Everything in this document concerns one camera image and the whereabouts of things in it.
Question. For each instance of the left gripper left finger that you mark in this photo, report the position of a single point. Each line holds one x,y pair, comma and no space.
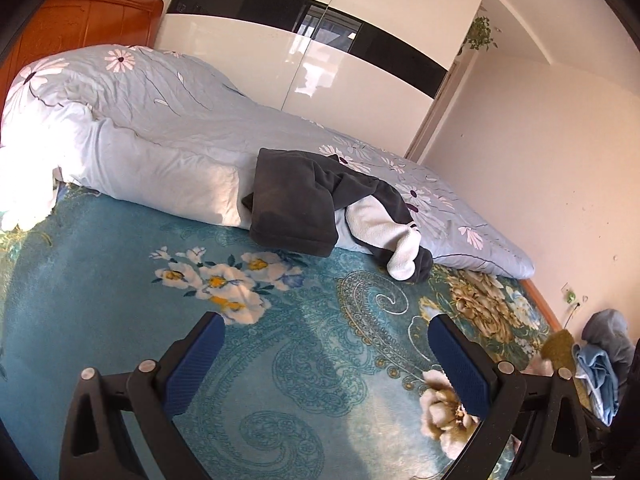
96,442

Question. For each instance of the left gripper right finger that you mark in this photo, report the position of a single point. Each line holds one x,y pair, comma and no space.
543,412

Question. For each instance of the black and white fleece hoodie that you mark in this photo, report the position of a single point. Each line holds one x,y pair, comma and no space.
296,195

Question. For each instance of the pink fleece garment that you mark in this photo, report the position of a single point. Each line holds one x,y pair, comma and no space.
538,366

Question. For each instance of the olive fleece garment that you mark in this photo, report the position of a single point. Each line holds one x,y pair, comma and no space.
558,350

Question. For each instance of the blue folded garment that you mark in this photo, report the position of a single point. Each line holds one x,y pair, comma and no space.
594,368

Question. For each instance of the grey folded garment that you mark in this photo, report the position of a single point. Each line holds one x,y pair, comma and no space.
608,329

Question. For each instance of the teal floral bed blanket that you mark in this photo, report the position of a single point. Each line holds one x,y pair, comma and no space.
321,375

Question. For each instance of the light blue floral quilt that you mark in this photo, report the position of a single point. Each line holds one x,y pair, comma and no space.
171,132

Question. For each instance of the green hanging plant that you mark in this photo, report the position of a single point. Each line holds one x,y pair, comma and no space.
480,35

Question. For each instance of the white glossy wardrobe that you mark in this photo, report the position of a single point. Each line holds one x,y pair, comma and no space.
367,68

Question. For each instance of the orange wooden headboard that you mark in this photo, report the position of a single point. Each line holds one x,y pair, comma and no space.
62,25

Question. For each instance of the wall power socket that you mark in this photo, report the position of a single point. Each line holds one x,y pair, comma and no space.
568,294

